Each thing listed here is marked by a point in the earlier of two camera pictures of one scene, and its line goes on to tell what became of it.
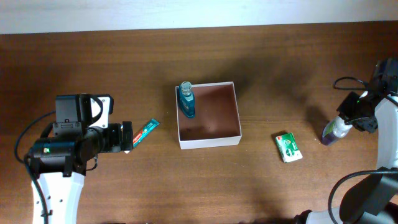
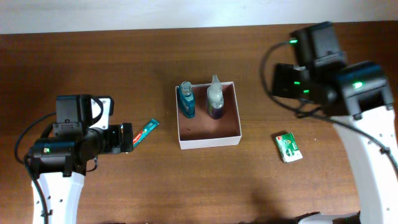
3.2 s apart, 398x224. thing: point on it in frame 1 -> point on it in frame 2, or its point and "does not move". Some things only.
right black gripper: (345, 113) -> (282, 74)
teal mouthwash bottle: (187, 99) does not move
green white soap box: (288, 147) does not move
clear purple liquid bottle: (334, 130) -> (215, 99)
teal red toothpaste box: (148, 128) does not move
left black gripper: (116, 144) does not move
